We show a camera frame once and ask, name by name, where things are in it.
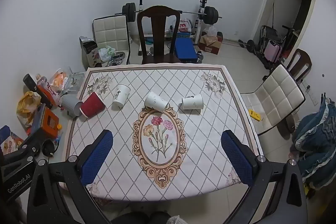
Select short white printed paper cup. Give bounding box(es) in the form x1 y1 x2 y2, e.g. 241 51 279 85
181 93 204 110

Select floral diamond pattern tablecloth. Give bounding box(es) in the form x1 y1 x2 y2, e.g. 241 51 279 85
59 64 264 201

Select grey cup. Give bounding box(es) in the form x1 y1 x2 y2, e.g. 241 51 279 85
61 95 84 117

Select small black barbell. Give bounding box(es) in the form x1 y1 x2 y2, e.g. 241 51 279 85
238 39 256 52

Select steel bowls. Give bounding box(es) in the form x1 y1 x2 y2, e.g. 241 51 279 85
108 52 126 66

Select orange square device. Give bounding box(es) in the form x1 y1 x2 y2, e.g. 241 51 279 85
26 103 63 139

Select blue bench pad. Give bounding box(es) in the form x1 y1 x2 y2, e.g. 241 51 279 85
175 37 197 63

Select blue denim cloth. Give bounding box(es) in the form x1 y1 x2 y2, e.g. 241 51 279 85
291 98 336 190

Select brown cardboard box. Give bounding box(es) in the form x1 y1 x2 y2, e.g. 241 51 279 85
198 32 223 55

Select green and white plastic bag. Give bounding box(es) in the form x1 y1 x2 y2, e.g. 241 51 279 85
98 47 116 62

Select white padded chair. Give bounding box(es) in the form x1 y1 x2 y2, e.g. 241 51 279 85
240 64 306 136
92 15 132 67

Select dark wooden chair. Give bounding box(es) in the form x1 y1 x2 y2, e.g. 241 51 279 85
136 5 181 65
285 49 313 83

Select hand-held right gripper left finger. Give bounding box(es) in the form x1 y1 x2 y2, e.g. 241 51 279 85
26 129 124 224

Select red label bottle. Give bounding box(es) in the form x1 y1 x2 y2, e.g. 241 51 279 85
35 74 63 107

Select pink suitcase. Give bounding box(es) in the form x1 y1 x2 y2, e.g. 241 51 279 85
264 40 282 62

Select black plate barbell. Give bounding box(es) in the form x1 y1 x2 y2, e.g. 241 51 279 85
115 3 223 25

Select black folded cart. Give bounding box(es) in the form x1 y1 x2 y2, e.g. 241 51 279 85
259 25 279 56

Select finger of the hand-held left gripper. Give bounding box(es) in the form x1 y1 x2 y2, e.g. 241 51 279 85
3 131 45 163

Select tall white printed paper cup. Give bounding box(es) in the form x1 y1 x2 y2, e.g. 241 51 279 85
112 84 131 110

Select silver printed gift bag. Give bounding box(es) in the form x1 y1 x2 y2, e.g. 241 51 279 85
79 36 103 69

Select black handled tool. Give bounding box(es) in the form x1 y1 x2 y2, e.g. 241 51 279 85
23 73 57 109

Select orange snack bag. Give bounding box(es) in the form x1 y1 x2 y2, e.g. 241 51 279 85
49 68 72 93

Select white speckled paper cup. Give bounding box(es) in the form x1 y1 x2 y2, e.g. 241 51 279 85
144 91 168 112

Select clear glass ashtray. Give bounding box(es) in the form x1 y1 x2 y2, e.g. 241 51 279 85
63 72 85 94

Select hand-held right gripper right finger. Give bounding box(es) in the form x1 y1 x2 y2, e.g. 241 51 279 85
220 130 309 224

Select white power strip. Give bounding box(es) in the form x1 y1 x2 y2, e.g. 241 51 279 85
299 82 319 106

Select orange printed packet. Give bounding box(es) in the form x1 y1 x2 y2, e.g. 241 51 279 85
0 125 24 156

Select red ribbed paper cup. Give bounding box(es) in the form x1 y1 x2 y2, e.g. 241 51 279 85
79 91 106 117

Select yellow plastic bag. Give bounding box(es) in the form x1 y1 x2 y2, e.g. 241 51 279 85
16 91 42 127

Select white barbell rack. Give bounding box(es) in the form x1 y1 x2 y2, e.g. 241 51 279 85
136 0 208 56

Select black round plug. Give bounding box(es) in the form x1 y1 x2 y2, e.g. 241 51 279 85
42 140 55 157

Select red and white plastic bag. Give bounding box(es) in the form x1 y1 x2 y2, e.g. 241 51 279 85
178 18 193 33

